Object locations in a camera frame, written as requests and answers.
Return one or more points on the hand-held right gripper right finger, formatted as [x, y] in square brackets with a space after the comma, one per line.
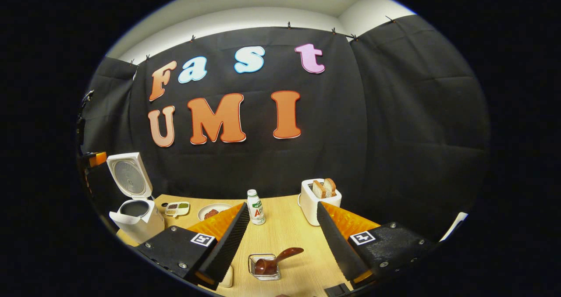
[339, 249]

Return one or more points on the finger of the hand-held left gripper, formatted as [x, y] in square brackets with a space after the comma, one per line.
[97, 159]

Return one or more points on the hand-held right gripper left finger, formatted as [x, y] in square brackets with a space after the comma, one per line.
[228, 249]

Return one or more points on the brown wooden spoon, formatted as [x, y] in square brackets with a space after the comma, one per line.
[267, 265]

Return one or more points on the white rice cooker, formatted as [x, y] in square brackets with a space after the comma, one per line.
[144, 227]

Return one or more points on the beige container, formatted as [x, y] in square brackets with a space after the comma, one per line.
[227, 277]

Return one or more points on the brown meat piece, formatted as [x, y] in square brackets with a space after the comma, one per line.
[211, 213]

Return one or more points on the white round plate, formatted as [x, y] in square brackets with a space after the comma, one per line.
[202, 210]

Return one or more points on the white drink bottle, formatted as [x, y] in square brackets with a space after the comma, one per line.
[256, 209]

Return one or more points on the white toaster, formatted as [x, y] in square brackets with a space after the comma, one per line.
[309, 207]

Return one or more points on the toast bread slice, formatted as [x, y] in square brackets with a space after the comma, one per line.
[318, 189]
[330, 186]

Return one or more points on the white divided grain dish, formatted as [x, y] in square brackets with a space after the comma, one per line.
[177, 209]

